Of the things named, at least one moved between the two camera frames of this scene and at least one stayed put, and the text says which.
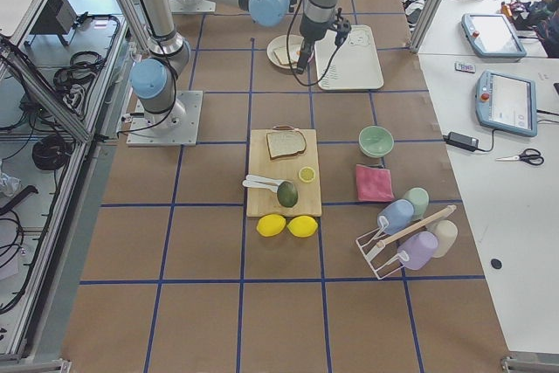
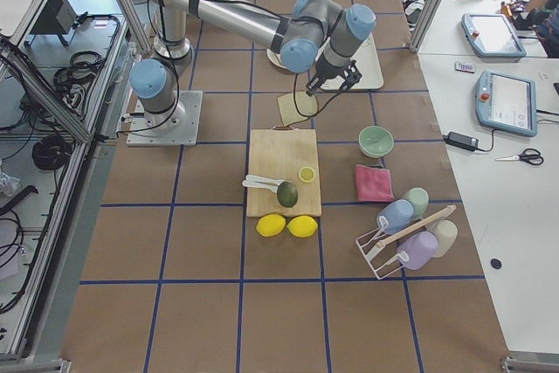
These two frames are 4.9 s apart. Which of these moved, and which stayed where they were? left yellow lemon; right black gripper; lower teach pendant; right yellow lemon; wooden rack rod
Moved: right black gripper
Stayed: lower teach pendant; left yellow lemon; wooden rack rod; right yellow lemon
